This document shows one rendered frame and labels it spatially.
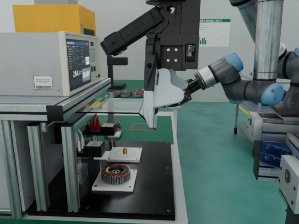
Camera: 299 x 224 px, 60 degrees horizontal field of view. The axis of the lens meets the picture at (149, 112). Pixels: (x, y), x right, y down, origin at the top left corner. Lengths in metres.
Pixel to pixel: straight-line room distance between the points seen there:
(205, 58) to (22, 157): 5.68
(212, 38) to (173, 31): 5.90
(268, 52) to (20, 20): 4.44
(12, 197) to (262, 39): 0.93
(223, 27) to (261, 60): 5.46
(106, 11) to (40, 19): 2.01
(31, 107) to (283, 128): 0.91
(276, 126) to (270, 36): 0.39
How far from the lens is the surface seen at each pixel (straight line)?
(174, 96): 0.38
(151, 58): 0.39
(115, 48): 0.44
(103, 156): 0.99
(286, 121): 1.16
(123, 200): 0.93
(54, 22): 4.74
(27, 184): 0.94
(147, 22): 0.42
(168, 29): 0.43
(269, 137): 1.16
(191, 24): 0.42
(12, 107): 0.82
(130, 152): 1.26
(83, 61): 1.04
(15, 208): 0.96
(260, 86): 0.94
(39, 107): 0.78
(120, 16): 6.34
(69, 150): 0.80
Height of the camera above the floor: 1.27
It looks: 14 degrees down
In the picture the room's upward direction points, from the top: straight up
